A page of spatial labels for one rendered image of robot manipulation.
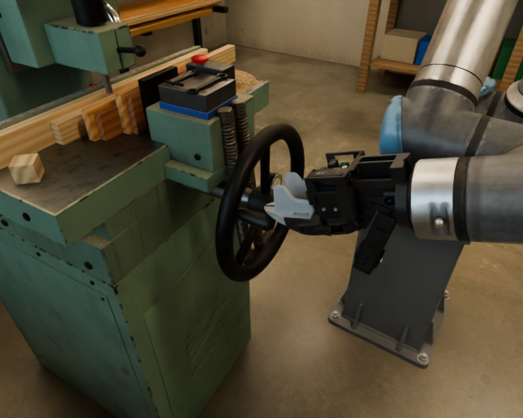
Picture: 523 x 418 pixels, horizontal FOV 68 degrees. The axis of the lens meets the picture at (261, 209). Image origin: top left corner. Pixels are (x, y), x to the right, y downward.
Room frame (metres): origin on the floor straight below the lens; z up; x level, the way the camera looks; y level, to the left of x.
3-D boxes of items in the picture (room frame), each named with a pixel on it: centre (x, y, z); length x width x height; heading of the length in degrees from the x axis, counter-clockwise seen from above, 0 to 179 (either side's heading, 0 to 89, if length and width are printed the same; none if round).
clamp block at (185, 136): (0.66, 0.11, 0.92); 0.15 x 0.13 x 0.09; 150
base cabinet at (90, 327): (0.78, 0.39, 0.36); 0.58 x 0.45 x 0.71; 60
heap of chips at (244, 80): (0.92, 0.07, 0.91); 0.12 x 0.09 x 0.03; 60
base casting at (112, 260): (0.78, 0.40, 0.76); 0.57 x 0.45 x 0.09; 60
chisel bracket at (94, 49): (0.74, 0.30, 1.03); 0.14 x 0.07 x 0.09; 60
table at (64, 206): (0.70, 0.18, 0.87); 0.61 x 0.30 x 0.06; 150
